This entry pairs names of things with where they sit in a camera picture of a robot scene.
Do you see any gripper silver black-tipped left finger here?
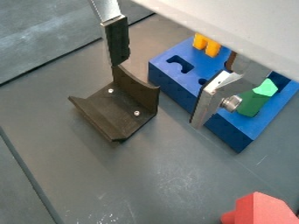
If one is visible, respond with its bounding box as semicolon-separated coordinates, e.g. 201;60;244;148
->
87;0;130;67

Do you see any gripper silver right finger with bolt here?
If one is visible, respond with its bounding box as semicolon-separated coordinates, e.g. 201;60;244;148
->
189;52;270;129

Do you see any red three-prong block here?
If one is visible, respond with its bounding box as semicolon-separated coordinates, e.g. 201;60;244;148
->
220;192;299;224

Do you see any blue foam shape board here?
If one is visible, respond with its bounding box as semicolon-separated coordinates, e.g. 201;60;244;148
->
148;38;299;152

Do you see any green hexagonal prism block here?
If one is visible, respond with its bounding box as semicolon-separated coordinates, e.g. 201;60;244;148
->
237;78;277;117

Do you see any yellow arch block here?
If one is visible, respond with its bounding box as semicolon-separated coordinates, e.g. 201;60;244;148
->
192;33;220;58

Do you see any black curved stand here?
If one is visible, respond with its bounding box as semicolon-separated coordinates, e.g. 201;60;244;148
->
69;66;160;142

